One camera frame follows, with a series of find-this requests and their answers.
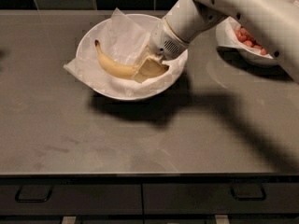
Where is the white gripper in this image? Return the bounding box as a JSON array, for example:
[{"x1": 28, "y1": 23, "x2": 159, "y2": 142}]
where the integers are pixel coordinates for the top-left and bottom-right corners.
[{"x1": 133, "y1": 19, "x2": 189, "y2": 83}]

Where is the yellow banana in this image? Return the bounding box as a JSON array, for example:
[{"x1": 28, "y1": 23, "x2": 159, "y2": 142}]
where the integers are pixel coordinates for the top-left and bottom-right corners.
[{"x1": 94, "y1": 39, "x2": 170, "y2": 80}]

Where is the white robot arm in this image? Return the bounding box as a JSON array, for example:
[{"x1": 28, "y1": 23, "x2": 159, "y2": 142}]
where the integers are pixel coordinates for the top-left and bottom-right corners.
[{"x1": 138, "y1": 0, "x2": 299, "y2": 82}]

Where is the white bowl with strawberries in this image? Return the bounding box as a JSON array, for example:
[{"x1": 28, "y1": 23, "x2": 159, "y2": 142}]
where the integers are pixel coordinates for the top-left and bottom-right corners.
[{"x1": 215, "y1": 16, "x2": 278, "y2": 68}]

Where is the white paper liner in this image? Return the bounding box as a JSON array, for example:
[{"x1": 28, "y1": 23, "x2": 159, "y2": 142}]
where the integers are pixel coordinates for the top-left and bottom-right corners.
[{"x1": 63, "y1": 7, "x2": 186, "y2": 99}]

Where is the red strawberries pile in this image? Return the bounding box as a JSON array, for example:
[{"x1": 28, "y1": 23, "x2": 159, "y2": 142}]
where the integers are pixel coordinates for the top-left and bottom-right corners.
[{"x1": 235, "y1": 27, "x2": 267, "y2": 56}]

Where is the right dark drawer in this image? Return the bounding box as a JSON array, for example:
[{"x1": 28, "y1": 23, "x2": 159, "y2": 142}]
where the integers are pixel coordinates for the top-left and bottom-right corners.
[{"x1": 143, "y1": 183, "x2": 299, "y2": 215}]

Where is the dark drawer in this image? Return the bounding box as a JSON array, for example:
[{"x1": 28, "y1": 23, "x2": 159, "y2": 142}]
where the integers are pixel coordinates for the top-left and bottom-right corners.
[
  {"x1": 0, "y1": 185, "x2": 142, "y2": 216},
  {"x1": 143, "y1": 183, "x2": 299, "y2": 215}
]

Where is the left dark drawer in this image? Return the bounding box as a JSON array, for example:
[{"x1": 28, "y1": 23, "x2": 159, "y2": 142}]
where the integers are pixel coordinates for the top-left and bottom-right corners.
[{"x1": 0, "y1": 185, "x2": 142, "y2": 216}]

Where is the right black drawer handle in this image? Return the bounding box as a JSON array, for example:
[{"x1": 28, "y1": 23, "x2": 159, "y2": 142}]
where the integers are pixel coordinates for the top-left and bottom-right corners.
[{"x1": 230, "y1": 184, "x2": 267, "y2": 202}]

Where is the black drawer handle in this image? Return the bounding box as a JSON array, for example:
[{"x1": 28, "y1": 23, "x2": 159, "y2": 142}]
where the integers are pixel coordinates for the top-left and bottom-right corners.
[
  {"x1": 230, "y1": 184, "x2": 267, "y2": 202},
  {"x1": 15, "y1": 185, "x2": 53, "y2": 203}
]

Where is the left black drawer handle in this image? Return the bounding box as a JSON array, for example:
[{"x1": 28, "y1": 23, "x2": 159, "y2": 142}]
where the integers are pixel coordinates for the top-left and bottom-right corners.
[{"x1": 15, "y1": 185, "x2": 53, "y2": 203}]

